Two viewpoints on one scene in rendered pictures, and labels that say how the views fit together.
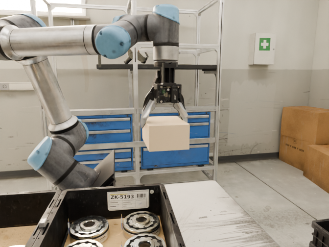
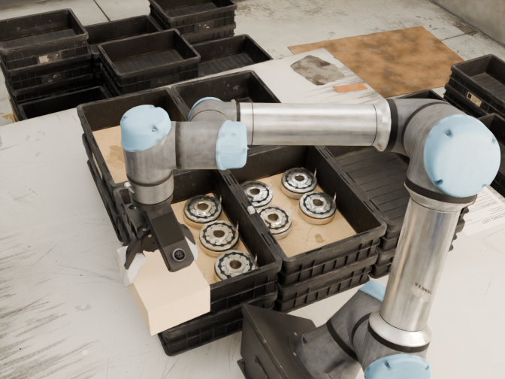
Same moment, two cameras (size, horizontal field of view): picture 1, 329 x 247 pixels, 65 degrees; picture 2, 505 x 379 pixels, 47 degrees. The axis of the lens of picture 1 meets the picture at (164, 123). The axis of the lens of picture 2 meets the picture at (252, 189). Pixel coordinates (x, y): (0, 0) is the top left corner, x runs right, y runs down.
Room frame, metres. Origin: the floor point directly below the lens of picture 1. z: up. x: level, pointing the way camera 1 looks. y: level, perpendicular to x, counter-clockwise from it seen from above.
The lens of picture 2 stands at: (1.49, -0.09, 1.97)
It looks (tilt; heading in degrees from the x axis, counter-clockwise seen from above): 43 degrees down; 160
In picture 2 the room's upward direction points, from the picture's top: 4 degrees clockwise
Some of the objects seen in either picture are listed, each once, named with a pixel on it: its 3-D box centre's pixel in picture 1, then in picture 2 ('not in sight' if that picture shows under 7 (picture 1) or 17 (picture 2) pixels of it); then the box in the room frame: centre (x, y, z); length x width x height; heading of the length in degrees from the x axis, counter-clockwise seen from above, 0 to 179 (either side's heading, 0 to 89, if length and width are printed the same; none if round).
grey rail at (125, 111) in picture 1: (135, 110); not in sight; (2.46, 0.28, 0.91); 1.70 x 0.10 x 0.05; 102
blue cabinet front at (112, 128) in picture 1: (94, 144); not in sight; (2.35, 0.66, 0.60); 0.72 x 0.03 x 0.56; 102
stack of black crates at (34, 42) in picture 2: not in sight; (46, 68); (-1.21, -0.24, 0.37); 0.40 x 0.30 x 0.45; 102
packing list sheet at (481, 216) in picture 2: not in sight; (460, 193); (0.40, 1.04, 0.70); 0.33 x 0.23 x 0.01; 12
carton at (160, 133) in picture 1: (163, 132); (163, 280); (0.80, 0.00, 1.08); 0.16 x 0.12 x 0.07; 12
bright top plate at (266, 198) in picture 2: not in sight; (254, 192); (0.39, 0.33, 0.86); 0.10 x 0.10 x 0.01
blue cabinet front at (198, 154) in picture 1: (176, 140); not in sight; (2.52, -0.12, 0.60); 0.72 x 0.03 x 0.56; 102
